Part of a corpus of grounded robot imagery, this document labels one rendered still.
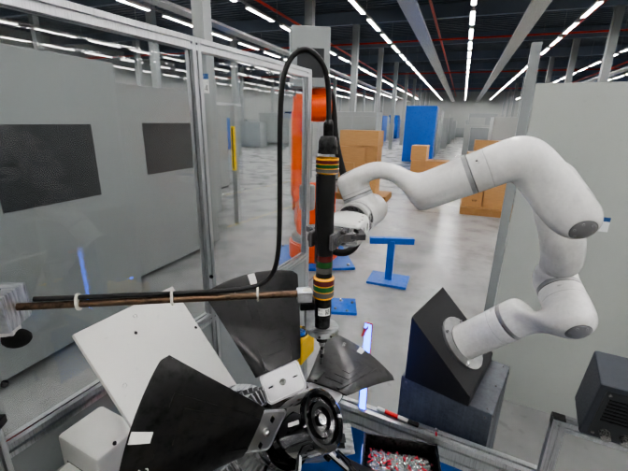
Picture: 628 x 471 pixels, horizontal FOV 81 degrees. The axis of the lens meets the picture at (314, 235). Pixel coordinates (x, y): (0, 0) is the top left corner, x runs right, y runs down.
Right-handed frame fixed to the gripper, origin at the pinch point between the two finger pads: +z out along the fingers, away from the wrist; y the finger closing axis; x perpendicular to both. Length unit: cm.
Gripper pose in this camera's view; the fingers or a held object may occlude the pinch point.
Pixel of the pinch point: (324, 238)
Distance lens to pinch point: 73.0
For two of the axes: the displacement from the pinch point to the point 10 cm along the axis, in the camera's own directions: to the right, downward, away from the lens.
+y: -9.0, -1.5, 4.2
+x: 0.2, -9.5, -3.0
